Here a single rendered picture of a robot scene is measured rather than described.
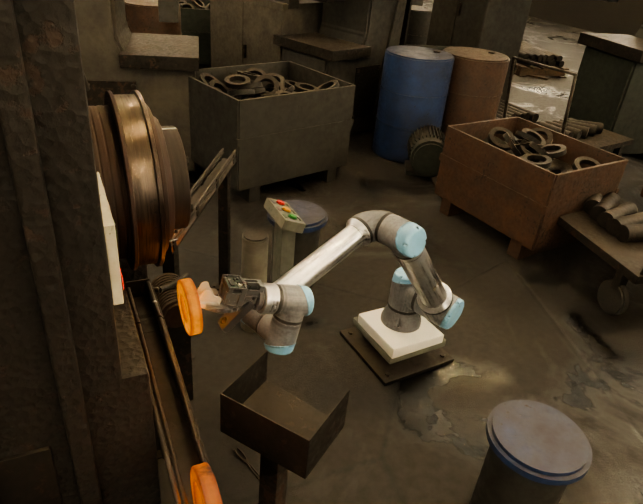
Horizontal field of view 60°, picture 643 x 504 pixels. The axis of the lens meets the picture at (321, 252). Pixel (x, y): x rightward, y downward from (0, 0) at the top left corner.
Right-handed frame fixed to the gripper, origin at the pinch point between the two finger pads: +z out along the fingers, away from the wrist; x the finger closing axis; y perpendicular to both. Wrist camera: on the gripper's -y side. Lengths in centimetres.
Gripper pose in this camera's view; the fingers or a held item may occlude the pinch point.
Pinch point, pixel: (189, 300)
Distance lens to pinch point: 156.6
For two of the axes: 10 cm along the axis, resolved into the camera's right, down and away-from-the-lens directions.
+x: 4.2, 5.0, -7.6
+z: -8.5, -0.9, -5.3
